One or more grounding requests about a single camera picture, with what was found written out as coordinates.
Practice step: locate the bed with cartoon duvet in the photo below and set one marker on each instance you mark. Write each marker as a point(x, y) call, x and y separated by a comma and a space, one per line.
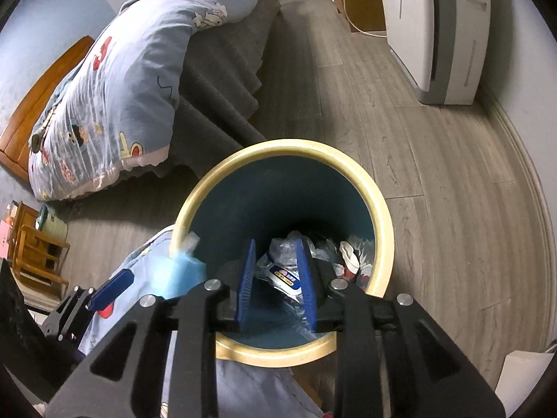
point(122, 87)

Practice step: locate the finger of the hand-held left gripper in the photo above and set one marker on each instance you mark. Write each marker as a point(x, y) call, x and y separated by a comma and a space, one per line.
point(111, 289)

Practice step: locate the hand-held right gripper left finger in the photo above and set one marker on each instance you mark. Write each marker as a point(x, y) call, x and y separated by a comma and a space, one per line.
point(243, 287)

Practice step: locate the pink snack wrapper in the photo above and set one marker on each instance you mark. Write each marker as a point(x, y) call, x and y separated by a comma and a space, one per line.
point(354, 261)

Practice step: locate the pink box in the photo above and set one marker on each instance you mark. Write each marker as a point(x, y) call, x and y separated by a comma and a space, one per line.
point(3, 239)

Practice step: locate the blue face mask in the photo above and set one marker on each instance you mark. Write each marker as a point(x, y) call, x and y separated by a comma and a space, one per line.
point(187, 274)

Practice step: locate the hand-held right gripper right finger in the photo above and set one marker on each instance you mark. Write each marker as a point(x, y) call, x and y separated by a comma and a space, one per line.
point(304, 278)

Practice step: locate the clear plastic bag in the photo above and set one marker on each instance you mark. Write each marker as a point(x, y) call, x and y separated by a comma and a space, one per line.
point(280, 248)

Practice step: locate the wooden nightstand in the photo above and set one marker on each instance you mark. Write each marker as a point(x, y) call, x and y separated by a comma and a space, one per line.
point(35, 248)

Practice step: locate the white air purifier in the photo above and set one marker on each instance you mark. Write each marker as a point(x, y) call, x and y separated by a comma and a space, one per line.
point(409, 30)

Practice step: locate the wooden bed headboard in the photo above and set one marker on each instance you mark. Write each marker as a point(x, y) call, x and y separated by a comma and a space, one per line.
point(43, 96)

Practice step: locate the blue foil packet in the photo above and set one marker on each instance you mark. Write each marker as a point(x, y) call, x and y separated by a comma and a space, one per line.
point(283, 278)

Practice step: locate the small white bin green lid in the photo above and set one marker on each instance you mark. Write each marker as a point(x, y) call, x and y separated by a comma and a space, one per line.
point(56, 230)

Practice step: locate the blue printed blanket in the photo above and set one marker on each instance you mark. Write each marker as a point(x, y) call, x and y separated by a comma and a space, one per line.
point(261, 392)

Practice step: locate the blue bin with yellow rim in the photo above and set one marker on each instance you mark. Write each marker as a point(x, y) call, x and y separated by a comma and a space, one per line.
point(270, 191)

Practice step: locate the grey bed sheet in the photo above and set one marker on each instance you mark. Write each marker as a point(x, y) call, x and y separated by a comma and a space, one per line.
point(217, 96)

